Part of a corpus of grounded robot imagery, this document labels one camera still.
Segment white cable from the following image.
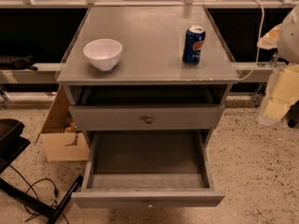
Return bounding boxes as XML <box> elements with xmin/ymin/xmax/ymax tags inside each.
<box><xmin>236</xmin><ymin>0</ymin><xmax>265</xmax><ymax>82</ymax></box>

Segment black floor cable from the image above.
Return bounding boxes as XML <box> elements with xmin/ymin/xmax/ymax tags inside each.
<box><xmin>8</xmin><ymin>164</ymin><xmax>70</xmax><ymax>224</ymax></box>

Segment blue pepsi can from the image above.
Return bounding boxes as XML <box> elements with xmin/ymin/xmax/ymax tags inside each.
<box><xmin>182</xmin><ymin>25</ymin><xmax>206</xmax><ymax>65</ymax></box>

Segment cardboard box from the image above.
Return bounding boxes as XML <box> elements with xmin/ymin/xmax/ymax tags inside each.
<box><xmin>39</xmin><ymin>87</ymin><xmax>90</xmax><ymax>161</ymax></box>

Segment black stand frame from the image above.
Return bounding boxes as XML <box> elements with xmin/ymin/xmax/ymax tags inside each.
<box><xmin>0</xmin><ymin>119</ymin><xmax>83</xmax><ymax>224</ymax></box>

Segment black object on rail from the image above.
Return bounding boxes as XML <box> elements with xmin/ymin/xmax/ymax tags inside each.
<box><xmin>0</xmin><ymin>56</ymin><xmax>37</xmax><ymax>71</ymax></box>

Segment open grey drawer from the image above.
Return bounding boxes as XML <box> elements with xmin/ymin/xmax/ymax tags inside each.
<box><xmin>72</xmin><ymin>131</ymin><xmax>224</xmax><ymax>208</ymax></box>

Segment closed grey upper drawer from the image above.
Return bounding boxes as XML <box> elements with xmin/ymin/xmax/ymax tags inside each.
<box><xmin>69</xmin><ymin>105</ymin><xmax>224</xmax><ymax>131</ymax></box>

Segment white bowl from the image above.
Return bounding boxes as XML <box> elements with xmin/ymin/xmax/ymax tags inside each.
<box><xmin>83</xmin><ymin>38</ymin><xmax>122</xmax><ymax>71</ymax></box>

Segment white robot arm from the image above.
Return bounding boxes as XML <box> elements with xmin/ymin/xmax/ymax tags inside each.
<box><xmin>257</xmin><ymin>5</ymin><xmax>299</xmax><ymax>126</ymax></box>

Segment grey drawer cabinet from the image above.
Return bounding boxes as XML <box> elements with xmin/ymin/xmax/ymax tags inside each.
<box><xmin>55</xmin><ymin>5</ymin><xmax>240</xmax><ymax>135</ymax></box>

